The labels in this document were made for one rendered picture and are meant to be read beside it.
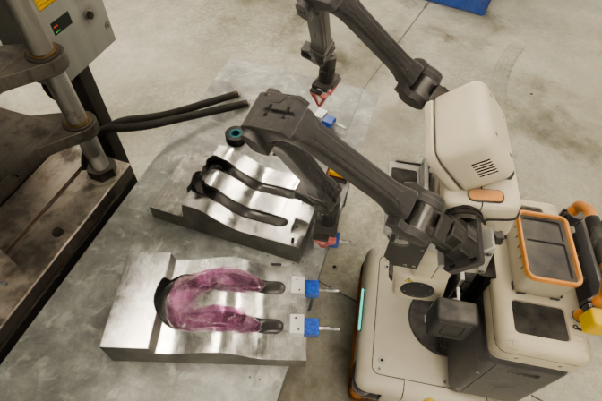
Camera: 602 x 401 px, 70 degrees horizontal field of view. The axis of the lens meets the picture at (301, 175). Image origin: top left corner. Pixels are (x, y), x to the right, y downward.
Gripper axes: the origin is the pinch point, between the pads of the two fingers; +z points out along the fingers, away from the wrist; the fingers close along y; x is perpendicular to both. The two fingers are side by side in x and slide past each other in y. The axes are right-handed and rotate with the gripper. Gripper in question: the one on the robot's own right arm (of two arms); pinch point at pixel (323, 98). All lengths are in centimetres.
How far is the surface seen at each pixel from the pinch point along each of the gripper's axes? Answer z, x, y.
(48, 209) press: 14, -57, 84
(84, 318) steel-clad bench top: 12, -17, 103
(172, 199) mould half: 6, -21, 62
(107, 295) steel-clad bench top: 12, -17, 96
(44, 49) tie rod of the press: -39, -51, 63
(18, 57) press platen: -37, -57, 68
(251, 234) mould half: 4, 9, 61
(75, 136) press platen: -11, -50, 67
